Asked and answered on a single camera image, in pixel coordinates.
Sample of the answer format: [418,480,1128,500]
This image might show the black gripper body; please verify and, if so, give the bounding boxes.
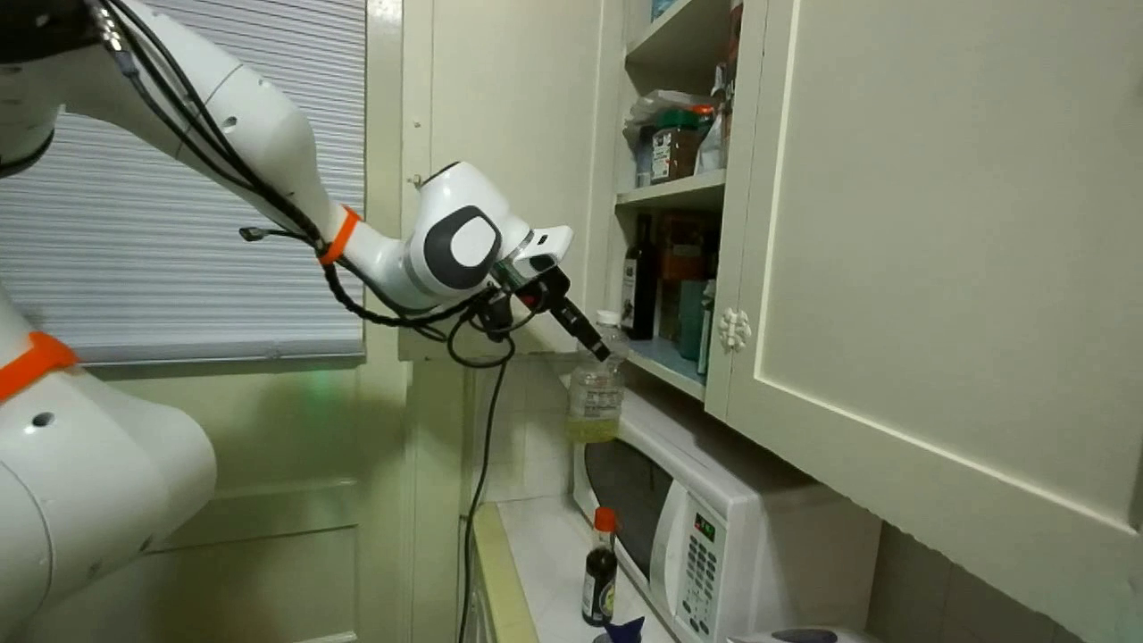
[489,245,579,323]

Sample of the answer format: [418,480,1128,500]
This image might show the clear plastic bottle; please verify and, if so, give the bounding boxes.
[561,355,628,446]

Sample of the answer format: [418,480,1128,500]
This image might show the slim dark bottle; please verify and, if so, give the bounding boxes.
[625,217,661,342]

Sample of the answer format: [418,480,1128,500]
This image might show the green bottle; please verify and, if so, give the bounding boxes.
[676,280,719,367]

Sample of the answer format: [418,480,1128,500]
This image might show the white cabinet door knob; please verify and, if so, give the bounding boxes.
[716,304,756,355]

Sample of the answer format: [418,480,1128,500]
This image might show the open white upper cabinet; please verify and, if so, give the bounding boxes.
[593,0,745,408]

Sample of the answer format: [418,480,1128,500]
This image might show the open white cabinet door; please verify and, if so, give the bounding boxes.
[398,0,612,362]

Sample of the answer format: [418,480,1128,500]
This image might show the white plastic bottle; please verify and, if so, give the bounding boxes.
[692,69,731,179]

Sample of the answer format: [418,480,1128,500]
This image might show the dark bottle with red cap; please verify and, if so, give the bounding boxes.
[579,505,625,627]

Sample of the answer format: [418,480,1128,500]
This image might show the closed white cabinet door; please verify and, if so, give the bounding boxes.
[705,0,1143,643]

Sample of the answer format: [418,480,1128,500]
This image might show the jar with green lid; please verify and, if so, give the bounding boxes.
[650,120,705,187]

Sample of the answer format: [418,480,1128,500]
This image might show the crumpled plastic bag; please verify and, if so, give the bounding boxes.
[622,87,707,190]

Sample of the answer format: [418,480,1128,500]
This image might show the white microwave oven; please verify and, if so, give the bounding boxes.
[568,389,885,643]

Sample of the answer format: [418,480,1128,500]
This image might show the white window blinds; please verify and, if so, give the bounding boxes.
[0,0,372,373]

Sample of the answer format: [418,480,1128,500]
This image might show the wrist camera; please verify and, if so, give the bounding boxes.
[522,226,579,265]

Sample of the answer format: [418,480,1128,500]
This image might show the black wall power cable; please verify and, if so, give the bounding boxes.
[454,355,516,643]

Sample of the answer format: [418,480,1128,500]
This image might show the orange strap near wrist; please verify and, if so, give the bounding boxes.
[313,205,368,267]

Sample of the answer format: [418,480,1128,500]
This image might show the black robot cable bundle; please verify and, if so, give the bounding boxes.
[91,0,522,373]

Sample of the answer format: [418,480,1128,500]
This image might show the orange strap near base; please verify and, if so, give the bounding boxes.
[0,329,81,408]

